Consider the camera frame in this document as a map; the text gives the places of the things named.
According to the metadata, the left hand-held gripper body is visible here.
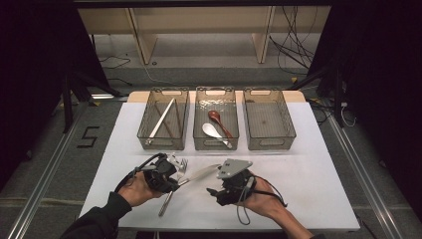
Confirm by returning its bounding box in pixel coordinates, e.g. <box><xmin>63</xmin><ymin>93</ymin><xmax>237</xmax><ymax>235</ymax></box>
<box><xmin>142</xmin><ymin>152</ymin><xmax>180</xmax><ymax>193</ymax></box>

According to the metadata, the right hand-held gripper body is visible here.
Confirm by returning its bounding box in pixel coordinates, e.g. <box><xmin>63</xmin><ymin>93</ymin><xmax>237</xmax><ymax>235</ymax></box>
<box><xmin>216</xmin><ymin>159</ymin><xmax>256</xmax><ymax>207</ymax></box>

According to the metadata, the silver metal fork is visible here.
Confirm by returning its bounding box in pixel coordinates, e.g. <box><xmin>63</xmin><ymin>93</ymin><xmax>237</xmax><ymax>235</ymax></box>
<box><xmin>158</xmin><ymin>158</ymin><xmax>189</xmax><ymax>218</ymax></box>

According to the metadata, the silver metal knife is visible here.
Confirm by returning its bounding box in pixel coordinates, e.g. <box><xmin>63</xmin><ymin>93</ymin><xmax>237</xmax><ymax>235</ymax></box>
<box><xmin>178</xmin><ymin>163</ymin><xmax>222</xmax><ymax>186</ymax></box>

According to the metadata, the clear plastic bin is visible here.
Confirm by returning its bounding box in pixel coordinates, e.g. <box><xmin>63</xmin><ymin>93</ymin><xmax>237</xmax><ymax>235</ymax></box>
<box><xmin>136</xmin><ymin>87</ymin><xmax>190</xmax><ymax>151</ymax></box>
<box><xmin>192</xmin><ymin>86</ymin><xmax>240</xmax><ymax>151</ymax></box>
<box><xmin>242</xmin><ymin>87</ymin><xmax>298</xmax><ymax>151</ymax></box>

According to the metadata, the white ceramic spoon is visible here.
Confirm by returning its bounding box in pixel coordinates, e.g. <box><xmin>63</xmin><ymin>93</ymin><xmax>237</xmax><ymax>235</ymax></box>
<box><xmin>201</xmin><ymin>122</ymin><xmax>234</xmax><ymax>149</ymax></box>

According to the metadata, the silver metal chopstick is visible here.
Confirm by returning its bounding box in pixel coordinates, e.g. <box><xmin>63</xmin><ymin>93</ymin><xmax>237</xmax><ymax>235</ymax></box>
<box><xmin>146</xmin><ymin>98</ymin><xmax>176</xmax><ymax>146</ymax></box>
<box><xmin>145</xmin><ymin>99</ymin><xmax>175</xmax><ymax>146</ymax></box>

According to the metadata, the brown wooden spoon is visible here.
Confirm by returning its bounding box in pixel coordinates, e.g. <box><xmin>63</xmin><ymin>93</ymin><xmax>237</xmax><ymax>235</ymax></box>
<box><xmin>207</xmin><ymin>110</ymin><xmax>234</xmax><ymax>139</ymax></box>

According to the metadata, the person's left hand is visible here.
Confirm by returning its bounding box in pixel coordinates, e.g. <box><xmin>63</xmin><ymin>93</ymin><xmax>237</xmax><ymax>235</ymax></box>
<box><xmin>117</xmin><ymin>171</ymin><xmax>165</xmax><ymax>207</ymax></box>

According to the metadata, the person's right hand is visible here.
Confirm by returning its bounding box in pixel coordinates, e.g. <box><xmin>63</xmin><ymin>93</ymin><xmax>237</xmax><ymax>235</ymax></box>
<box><xmin>237</xmin><ymin>178</ymin><xmax>286</xmax><ymax>221</ymax></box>

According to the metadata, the black tripod stand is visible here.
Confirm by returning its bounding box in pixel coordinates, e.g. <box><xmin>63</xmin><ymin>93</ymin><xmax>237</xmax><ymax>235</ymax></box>
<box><xmin>61</xmin><ymin>71</ymin><xmax>124</xmax><ymax>134</ymax></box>

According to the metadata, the black metal stand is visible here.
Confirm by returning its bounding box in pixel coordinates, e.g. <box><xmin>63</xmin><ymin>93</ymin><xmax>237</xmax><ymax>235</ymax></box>
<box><xmin>287</xmin><ymin>66</ymin><xmax>346</xmax><ymax>128</ymax></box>

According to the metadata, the light wooden shelf unit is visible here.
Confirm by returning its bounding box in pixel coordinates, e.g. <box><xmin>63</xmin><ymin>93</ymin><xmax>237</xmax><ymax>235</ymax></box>
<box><xmin>78</xmin><ymin>6</ymin><xmax>332</xmax><ymax>66</ymax></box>

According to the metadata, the black curtain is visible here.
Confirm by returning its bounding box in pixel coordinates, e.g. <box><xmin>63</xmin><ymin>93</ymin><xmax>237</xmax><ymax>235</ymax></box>
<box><xmin>0</xmin><ymin>0</ymin><xmax>111</xmax><ymax>188</ymax></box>
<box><xmin>308</xmin><ymin>0</ymin><xmax>422</xmax><ymax>213</ymax></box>

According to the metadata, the left hand-held gripper cable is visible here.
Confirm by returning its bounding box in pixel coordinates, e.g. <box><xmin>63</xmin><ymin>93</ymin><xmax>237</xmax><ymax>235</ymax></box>
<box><xmin>113</xmin><ymin>152</ymin><xmax>167</xmax><ymax>193</ymax></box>

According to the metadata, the hand-held gripper cable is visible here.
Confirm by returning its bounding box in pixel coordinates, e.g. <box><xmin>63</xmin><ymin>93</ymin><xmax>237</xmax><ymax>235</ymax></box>
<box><xmin>113</xmin><ymin>152</ymin><xmax>167</xmax><ymax>193</ymax></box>
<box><xmin>236</xmin><ymin>175</ymin><xmax>289</xmax><ymax>226</ymax></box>

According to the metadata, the right hand-held gripper cable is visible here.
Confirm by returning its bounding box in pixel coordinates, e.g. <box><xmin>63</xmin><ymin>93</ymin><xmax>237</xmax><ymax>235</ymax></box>
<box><xmin>236</xmin><ymin>175</ymin><xmax>289</xmax><ymax>226</ymax></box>

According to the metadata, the white floor cable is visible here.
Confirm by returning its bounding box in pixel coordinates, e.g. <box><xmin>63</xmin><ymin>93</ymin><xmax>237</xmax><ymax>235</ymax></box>
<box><xmin>140</xmin><ymin>63</ymin><xmax>174</xmax><ymax>86</ymax></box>

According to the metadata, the black floor cable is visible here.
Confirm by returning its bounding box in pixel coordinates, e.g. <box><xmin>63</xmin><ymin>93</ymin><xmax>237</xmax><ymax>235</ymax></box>
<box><xmin>99</xmin><ymin>54</ymin><xmax>132</xmax><ymax>71</ymax></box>

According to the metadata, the aluminium floor rail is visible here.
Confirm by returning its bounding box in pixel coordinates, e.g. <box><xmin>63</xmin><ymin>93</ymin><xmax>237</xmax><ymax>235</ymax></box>
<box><xmin>6</xmin><ymin>103</ymin><xmax>88</xmax><ymax>239</ymax></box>
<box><xmin>326</xmin><ymin>116</ymin><xmax>405</xmax><ymax>239</ymax></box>

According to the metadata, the bundle of black cables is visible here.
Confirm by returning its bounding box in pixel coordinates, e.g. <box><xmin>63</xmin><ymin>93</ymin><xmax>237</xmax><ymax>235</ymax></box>
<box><xmin>268</xmin><ymin>6</ymin><xmax>320</xmax><ymax>76</ymax></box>

